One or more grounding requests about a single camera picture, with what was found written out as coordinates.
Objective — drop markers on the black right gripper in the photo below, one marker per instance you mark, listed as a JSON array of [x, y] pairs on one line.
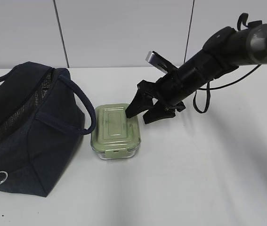
[[167, 90]]

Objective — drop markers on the green lid glass container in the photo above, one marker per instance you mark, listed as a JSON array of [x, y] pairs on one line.
[[115, 135]]

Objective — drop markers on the dark blue fabric lunch bag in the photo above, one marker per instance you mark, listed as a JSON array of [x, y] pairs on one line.
[[43, 117]]

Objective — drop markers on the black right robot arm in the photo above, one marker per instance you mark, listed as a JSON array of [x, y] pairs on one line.
[[222, 53]]

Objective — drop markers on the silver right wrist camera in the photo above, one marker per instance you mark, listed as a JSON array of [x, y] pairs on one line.
[[160, 62]]

